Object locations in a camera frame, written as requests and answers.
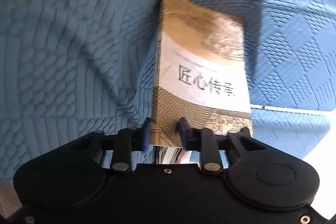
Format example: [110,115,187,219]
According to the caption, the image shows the brown white cover book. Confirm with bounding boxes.
[150,0,252,164]

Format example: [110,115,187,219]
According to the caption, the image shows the blue textured sofa cover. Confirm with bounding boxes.
[1,0,335,181]

